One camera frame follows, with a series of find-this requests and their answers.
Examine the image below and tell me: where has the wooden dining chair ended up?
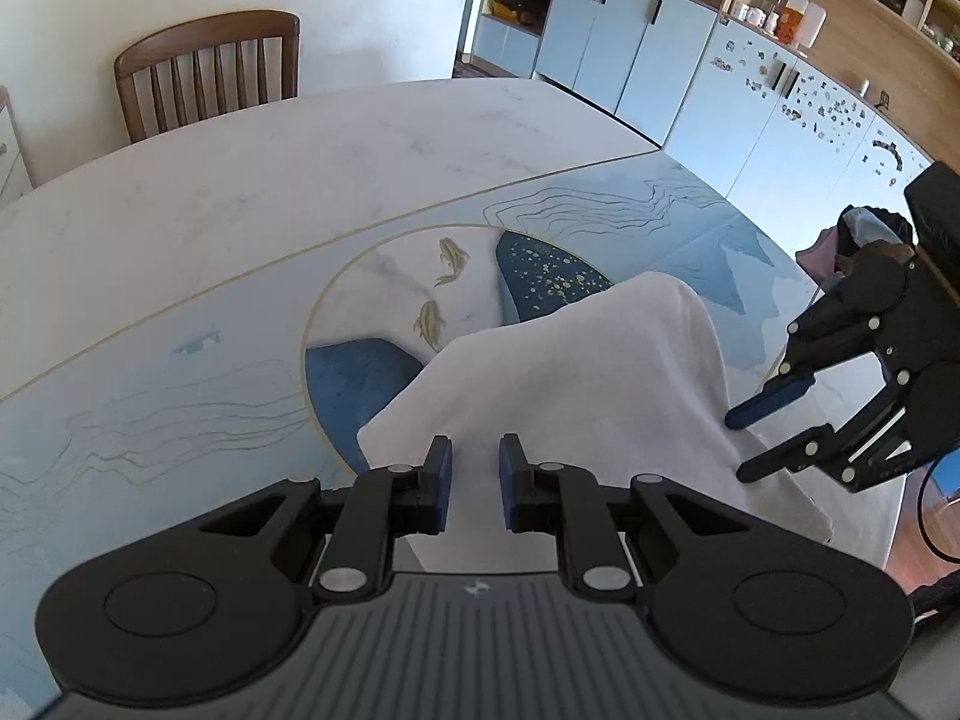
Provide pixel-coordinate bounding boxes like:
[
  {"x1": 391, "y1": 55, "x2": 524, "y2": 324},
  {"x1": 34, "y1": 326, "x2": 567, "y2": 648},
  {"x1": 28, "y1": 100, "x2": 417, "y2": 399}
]
[{"x1": 114, "y1": 10, "x2": 301, "y2": 145}]

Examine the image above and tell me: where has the white cabinet with magnets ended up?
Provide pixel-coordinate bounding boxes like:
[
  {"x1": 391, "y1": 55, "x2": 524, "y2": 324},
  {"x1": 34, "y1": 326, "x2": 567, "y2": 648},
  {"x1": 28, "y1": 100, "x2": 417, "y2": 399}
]
[{"x1": 660, "y1": 21, "x2": 938, "y2": 260}]

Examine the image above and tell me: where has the white printed t-shirt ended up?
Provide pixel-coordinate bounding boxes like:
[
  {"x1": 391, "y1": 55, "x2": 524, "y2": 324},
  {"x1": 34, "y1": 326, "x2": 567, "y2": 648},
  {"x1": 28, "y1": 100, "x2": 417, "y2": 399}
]
[{"x1": 356, "y1": 271, "x2": 833, "y2": 578}]

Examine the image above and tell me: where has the wooden wall shelf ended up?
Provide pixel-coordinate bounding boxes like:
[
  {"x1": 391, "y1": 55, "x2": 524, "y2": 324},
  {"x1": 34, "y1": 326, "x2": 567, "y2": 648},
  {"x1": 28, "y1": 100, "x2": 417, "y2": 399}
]
[{"x1": 720, "y1": 0, "x2": 960, "y2": 166}]

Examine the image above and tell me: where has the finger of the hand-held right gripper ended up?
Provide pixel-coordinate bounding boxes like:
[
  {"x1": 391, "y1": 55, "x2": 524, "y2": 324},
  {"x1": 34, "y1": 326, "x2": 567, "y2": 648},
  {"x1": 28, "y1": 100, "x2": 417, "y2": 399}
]
[
  {"x1": 737, "y1": 364, "x2": 938, "y2": 494},
  {"x1": 726, "y1": 244, "x2": 917, "y2": 430}
]

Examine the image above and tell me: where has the low light blue cabinet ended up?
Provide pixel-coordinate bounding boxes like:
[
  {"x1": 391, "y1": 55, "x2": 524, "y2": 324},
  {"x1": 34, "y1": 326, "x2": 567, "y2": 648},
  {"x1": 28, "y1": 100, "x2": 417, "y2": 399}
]
[{"x1": 472, "y1": 11, "x2": 545, "y2": 80}]

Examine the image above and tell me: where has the yellow black bag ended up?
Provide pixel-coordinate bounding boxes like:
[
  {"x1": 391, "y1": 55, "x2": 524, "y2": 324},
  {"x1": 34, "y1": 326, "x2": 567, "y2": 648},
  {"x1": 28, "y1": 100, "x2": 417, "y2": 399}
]
[{"x1": 486, "y1": 0, "x2": 542, "y2": 25}]

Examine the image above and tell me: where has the light blue tall cabinet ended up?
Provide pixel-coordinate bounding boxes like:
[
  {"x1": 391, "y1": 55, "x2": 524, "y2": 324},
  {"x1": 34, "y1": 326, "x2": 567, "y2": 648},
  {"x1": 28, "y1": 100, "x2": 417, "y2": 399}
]
[{"x1": 536, "y1": 0, "x2": 722, "y2": 145}]

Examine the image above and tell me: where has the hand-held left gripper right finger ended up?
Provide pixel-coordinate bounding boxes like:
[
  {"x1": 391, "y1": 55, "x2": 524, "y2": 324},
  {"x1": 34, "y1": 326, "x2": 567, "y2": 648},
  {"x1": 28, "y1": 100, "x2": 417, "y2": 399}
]
[{"x1": 499, "y1": 433, "x2": 758, "y2": 601}]

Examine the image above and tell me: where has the black cable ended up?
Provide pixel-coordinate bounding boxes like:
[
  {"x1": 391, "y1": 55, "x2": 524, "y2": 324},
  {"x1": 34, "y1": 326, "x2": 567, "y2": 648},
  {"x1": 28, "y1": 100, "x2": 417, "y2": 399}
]
[{"x1": 916, "y1": 454, "x2": 960, "y2": 563}]

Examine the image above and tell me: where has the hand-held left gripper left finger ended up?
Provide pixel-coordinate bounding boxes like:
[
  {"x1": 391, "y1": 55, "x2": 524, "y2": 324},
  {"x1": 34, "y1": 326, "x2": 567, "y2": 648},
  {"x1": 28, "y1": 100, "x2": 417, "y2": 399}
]
[{"x1": 196, "y1": 433, "x2": 456, "y2": 601}]

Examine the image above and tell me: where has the pink cloth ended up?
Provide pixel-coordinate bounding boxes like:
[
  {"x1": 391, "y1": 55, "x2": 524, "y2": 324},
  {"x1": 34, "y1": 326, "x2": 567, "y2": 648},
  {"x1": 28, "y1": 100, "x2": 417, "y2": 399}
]
[{"x1": 797, "y1": 231, "x2": 839, "y2": 287}]

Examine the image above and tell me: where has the white drawer unit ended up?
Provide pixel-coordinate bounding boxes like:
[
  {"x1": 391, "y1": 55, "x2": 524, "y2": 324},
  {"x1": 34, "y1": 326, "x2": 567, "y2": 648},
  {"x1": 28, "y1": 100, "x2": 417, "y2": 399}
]
[{"x1": 0, "y1": 86, "x2": 35, "y2": 207}]

